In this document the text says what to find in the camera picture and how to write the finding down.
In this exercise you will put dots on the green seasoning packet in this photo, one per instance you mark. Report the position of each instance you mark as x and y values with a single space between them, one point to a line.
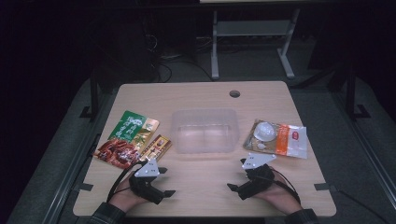
127 137

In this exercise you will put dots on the black metal post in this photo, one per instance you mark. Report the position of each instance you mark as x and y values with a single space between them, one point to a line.
94 93
351 93

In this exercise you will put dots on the clear plastic container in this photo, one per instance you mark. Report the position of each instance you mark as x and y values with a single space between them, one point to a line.
205 133

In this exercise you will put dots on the white orange food packet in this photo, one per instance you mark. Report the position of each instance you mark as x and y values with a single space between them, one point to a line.
280 140

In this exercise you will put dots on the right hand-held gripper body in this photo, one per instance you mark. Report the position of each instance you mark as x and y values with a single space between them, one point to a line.
258 180

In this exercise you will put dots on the small yellow red packet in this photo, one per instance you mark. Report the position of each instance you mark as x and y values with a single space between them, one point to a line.
157 147

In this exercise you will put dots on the person's right hand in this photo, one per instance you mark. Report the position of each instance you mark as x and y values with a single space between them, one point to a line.
281 196

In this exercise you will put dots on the person's left hand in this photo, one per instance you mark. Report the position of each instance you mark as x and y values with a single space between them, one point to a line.
123 196

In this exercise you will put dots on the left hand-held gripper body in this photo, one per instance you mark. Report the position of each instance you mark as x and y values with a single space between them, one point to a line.
146 169

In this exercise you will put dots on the grey metal stand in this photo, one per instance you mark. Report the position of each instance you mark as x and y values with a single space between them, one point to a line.
253 28

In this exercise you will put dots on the black tape piece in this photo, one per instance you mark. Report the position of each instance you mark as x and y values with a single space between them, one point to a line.
323 186
84 187

